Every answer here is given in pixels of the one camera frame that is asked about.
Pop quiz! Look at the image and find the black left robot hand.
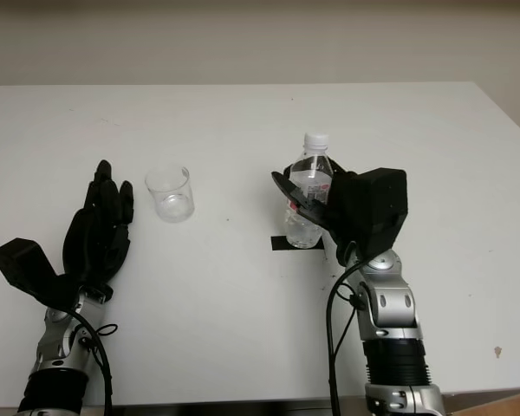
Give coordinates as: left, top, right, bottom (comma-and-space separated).
62, 159, 135, 289

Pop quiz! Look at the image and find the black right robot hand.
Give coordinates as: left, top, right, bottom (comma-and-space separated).
271, 163, 367, 266

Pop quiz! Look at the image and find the clear plastic water bottle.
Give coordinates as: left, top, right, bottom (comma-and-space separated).
284, 132, 334, 250

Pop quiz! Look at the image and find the clear plastic cup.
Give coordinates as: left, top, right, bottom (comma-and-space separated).
145, 165, 196, 224

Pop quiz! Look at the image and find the black tape strip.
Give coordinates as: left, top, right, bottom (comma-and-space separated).
270, 236, 326, 252

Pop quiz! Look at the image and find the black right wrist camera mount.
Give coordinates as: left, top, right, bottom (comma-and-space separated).
355, 166, 411, 261

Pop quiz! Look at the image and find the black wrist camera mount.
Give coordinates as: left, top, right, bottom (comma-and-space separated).
0, 237, 77, 307
355, 166, 411, 261

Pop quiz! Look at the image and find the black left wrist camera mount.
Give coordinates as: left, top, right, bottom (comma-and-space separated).
0, 237, 77, 307

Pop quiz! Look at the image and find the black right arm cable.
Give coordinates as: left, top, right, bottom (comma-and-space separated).
326, 241, 367, 416

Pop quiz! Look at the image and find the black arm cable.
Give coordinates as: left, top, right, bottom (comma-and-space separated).
326, 241, 367, 416
67, 305, 118, 416

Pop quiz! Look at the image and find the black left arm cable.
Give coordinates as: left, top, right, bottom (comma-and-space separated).
67, 305, 118, 416

